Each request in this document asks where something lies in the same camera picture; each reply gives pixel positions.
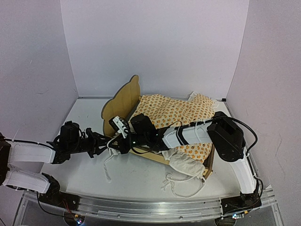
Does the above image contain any small duck print pillow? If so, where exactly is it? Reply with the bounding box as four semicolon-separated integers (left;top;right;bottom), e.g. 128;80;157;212
188;91;219;111

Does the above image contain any wooden pet bed frame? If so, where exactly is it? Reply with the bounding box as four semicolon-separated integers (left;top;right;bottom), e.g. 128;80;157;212
101;75;214;179

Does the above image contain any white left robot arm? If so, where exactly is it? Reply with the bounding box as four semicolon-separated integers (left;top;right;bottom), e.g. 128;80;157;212
0;121;111;206

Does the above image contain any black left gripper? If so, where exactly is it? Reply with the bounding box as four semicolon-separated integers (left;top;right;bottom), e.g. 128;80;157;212
68;130;111;158

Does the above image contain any aluminium front rail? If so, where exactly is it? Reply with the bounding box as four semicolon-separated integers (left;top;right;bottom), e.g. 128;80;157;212
22;186;276;221

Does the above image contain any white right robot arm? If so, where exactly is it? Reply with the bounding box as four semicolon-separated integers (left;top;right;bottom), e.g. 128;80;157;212
108;112;260;209

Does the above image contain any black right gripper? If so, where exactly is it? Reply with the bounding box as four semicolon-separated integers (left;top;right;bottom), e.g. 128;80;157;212
108;133;147;155

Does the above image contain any duck print mattress cushion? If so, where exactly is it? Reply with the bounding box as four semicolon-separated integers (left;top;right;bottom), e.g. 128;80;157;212
102;93;219;198

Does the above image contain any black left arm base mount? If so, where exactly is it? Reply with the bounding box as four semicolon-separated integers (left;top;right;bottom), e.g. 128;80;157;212
38;173;79;210

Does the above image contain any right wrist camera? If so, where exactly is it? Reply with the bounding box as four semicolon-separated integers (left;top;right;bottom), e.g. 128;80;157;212
109;116;130;139

